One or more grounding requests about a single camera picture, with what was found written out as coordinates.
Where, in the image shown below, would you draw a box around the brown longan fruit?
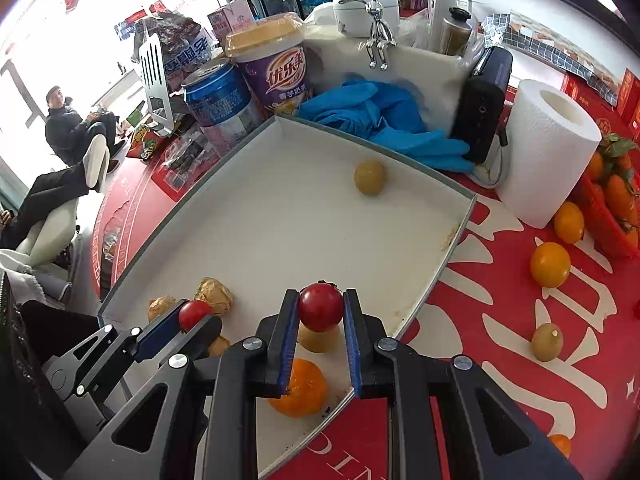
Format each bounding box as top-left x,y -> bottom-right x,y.
354,160 -> 386,196

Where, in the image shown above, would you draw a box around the seated person dark clothes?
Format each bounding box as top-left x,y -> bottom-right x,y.
44,86 -> 125,172

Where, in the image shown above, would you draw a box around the black device box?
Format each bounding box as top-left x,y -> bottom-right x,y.
450,47 -> 513,165

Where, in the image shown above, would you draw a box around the yellow orange fruit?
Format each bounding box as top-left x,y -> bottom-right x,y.
529,242 -> 572,288

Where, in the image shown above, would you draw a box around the mandarin in tray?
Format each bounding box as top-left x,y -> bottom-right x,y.
268,358 -> 329,418

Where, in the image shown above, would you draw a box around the grey white tray box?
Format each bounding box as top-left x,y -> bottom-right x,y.
96,114 -> 478,478

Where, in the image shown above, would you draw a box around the blue rubber gloves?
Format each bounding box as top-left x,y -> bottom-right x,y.
297,79 -> 474,174

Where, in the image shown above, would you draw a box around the white paper towel roll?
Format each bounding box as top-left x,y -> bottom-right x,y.
497,79 -> 601,229

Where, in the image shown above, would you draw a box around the brown longan in tray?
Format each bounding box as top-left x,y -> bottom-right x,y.
297,324 -> 341,353

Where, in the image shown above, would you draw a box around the walnut in tray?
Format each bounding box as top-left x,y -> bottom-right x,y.
148,295 -> 177,322

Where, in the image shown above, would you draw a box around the red plastic fruit basket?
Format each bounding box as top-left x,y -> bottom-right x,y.
570,174 -> 639,260

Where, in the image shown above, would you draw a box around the small red cherry tomato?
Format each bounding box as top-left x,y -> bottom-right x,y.
178,300 -> 212,333

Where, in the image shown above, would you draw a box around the red round table mat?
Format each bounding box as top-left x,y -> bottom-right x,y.
89,71 -> 640,480

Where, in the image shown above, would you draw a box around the small brown longan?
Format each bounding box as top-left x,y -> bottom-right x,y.
530,323 -> 564,362

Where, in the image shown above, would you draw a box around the small orange near roll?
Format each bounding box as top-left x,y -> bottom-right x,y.
553,200 -> 585,244

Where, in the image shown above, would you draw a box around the walnut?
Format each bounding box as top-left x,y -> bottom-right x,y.
194,278 -> 234,316
148,295 -> 177,322

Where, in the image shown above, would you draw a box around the orange mandarin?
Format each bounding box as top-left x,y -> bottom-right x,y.
548,434 -> 572,458

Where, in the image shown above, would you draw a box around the blue can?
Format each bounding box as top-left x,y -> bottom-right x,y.
182,58 -> 265,157

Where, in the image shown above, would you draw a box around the purple milk tea cup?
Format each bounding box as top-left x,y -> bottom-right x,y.
226,12 -> 312,115

